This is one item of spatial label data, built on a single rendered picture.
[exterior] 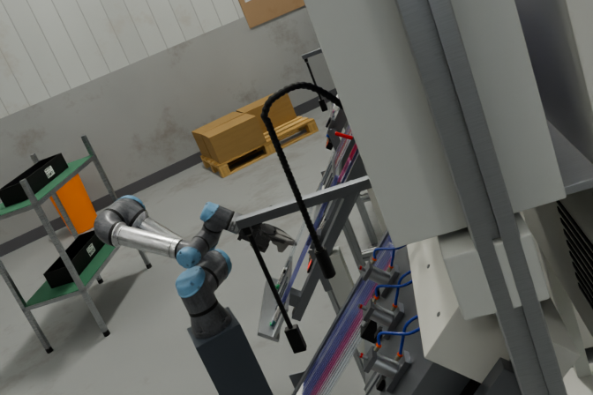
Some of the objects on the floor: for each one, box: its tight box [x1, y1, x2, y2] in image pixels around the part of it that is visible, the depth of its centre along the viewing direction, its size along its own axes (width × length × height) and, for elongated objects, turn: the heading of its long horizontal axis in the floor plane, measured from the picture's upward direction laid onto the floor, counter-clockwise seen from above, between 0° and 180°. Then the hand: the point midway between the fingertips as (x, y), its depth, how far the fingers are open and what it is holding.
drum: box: [49, 174, 97, 235], centre depth 646 cm, size 36×36×57 cm
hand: (294, 242), depth 235 cm, fingers closed
